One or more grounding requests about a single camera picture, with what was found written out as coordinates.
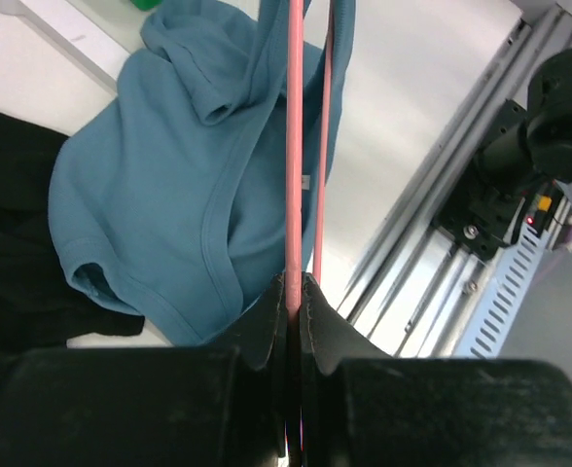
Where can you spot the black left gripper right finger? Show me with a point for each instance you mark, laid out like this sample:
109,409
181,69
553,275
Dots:
362,407

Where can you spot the green plastic tray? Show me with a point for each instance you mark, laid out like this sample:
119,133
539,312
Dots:
145,5

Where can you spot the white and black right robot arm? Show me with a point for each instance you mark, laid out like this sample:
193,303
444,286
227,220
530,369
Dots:
526,148

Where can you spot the blue tank top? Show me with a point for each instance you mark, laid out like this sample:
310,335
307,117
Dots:
170,203

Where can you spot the metal clothes rack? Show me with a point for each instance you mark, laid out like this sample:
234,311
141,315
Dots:
76,35

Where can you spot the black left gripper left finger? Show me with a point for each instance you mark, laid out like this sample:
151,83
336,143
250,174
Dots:
212,405

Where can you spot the grey slotted cable duct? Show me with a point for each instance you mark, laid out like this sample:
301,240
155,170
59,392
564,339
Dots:
503,295

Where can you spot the black tank top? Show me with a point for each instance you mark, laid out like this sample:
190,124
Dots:
37,307

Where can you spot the pink hanger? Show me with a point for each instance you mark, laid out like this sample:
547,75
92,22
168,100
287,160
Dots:
294,157

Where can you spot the aluminium mounting rail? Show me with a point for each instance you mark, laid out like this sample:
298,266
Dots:
433,231

